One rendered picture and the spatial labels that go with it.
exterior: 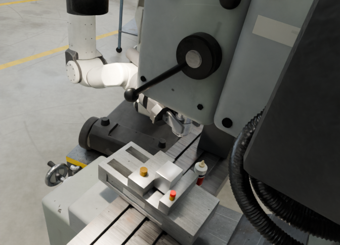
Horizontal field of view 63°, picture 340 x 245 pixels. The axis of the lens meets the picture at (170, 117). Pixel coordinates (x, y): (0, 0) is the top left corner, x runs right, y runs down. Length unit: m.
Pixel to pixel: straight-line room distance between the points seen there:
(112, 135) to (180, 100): 1.08
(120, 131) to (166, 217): 0.90
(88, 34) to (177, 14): 0.56
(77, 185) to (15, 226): 0.87
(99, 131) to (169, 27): 1.17
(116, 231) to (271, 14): 0.66
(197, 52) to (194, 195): 0.50
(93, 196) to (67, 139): 1.48
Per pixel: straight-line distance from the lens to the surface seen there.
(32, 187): 2.14
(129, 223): 0.84
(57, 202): 1.13
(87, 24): 0.98
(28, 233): 1.94
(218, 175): 1.01
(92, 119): 1.66
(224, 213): 1.00
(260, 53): 0.40
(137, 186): 0.78
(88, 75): 0.96
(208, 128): 1.01
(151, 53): 0.52
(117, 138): 1.55
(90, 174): 1.20
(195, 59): 0.43
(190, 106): 0.51
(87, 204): 0.97
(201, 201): 0.83
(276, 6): 0.39
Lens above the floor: 1.63
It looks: 37 degrees down
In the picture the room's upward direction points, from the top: 11 degrees clockwise
